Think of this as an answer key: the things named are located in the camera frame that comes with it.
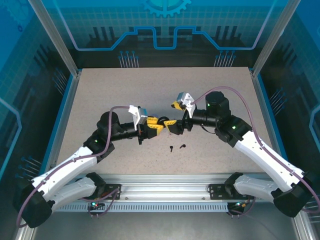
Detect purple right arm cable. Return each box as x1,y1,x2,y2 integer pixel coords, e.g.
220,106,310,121
192,85,320,214

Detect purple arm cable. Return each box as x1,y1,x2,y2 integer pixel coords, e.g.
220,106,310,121
16,106,131,228
192,85,320,214

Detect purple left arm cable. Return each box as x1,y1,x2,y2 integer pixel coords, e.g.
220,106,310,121
16,106,131,228

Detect aluminium blue table side rail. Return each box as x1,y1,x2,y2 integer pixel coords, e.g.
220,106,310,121
249,68,288,161
39,69,83,176

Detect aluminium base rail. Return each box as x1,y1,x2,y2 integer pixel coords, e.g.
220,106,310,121
53,172,276,202

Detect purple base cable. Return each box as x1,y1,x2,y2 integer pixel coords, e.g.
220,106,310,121
227,196,256,218
81,187,121,219

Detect slotted grey cable duct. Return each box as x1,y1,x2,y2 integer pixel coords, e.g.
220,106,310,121
53,201,253,213

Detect aluminium frame post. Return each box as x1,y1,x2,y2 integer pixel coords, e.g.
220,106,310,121
250,0,303,78
26,0,82,77

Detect aluminium frame beam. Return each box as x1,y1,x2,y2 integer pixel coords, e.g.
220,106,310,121
291,214,316,240
13,224,36,240

